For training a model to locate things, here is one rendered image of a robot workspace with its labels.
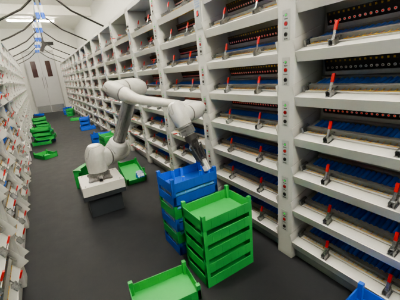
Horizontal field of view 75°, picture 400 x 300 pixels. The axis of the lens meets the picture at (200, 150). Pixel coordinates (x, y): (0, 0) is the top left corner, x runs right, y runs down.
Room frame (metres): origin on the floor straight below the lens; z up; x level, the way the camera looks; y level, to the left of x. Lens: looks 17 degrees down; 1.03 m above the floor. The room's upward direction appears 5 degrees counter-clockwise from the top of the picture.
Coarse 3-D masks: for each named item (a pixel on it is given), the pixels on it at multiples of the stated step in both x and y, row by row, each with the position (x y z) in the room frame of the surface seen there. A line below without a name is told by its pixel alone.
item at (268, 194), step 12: (216, 168) 1.79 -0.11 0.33; (228, 168) 1.75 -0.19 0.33; (240, 168) 1.69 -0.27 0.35; (252, 168) 1.64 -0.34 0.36; (228, 180) 1.65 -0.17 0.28; (240, 180) 1.58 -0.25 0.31; (252, 180) 1.54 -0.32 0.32; (264, 180) 1.46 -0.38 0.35; (276, 180) 1.43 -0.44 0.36; (252, 192) 1.44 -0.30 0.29; (264, 192) 1.39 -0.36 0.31; (276, 192) 1.34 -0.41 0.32; (276, 204) 1.28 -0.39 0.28
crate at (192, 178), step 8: (176, 168) 1.53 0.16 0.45; (184, 168) 1.55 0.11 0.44; (192, 168) 1.58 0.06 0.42; (200, 168) 1.59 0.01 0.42; (160, 176) 1.45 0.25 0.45; (168, 176) 1.49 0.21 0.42; (176, 176) 1.52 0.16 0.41; (192, 176) 1.50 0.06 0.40; (200, 176) 1.38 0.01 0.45; (208, 176) 1.41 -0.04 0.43; (216, 176) 1.44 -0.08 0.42; (160, 184) 1.42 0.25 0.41; (168, 184) 1.31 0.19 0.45; (176, 184) 1.30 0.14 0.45; (184, 184) 1.33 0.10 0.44; (192, 184) 1.35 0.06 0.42; (200, 184) 1.38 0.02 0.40; (176, 192) 1.30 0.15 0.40
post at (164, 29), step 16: (160, 0) 2.42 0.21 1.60; (160, 32) 2.40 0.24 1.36; (176, 32) 2.48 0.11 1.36; (160, 48) 2.39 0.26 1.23; (176, 48) 2.47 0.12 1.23; (160, 64) 2.42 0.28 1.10; (160, 80) 2.46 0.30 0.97; (176, 96) 2.45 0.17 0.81; (176, 144) 2.42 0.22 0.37; (176, 160) 2.41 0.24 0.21
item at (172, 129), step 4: (168, 128) 2.38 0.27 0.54; (172, 128) 2.40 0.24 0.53; (172, 132) 2.38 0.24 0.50; (176, 132) 2.35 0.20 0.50; (172, 136) 2.39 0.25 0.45; (176, 136) 2.30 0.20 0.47; (180, 136) 2.22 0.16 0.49; (184, 136) 2.18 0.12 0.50; (184, 140) 2.19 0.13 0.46; (200, 140) 1.98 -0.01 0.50; (204, 140) 1.87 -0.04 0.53; (204, 144) 1.89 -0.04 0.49; (204, 148) 1.91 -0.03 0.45
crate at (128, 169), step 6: (126, 162) 2.65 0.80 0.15; (132, 162) 2.69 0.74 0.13; (138, 162) 2.65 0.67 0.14; (120, 168) 2.53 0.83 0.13; (126, 168) 2.61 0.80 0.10; (132, 168) 2.62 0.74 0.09; (138, 168) 2.63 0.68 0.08; (126, 174) 2.53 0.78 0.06; (132, 174) 2.53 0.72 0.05; (144, 174) 2.46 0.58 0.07; (126, 180) 2.38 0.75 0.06; (132, 180) 2.39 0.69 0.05; (138, 180) 2.43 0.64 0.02; (144, 180) 2.47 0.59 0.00
